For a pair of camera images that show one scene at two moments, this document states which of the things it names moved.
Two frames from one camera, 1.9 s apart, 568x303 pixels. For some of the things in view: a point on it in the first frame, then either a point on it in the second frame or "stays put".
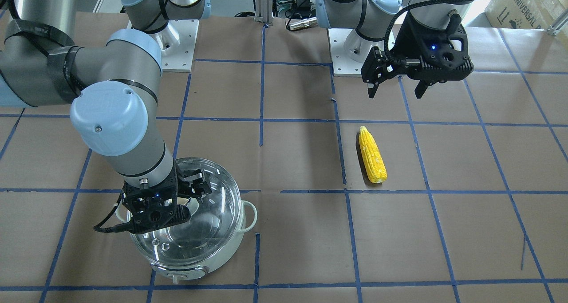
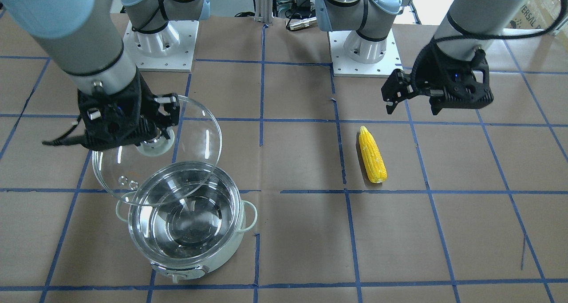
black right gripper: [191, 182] to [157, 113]
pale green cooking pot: [213, 237] stays put
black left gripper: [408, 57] to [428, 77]
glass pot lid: [214, 222] to [170, 178]
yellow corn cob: [373, 160] stays put
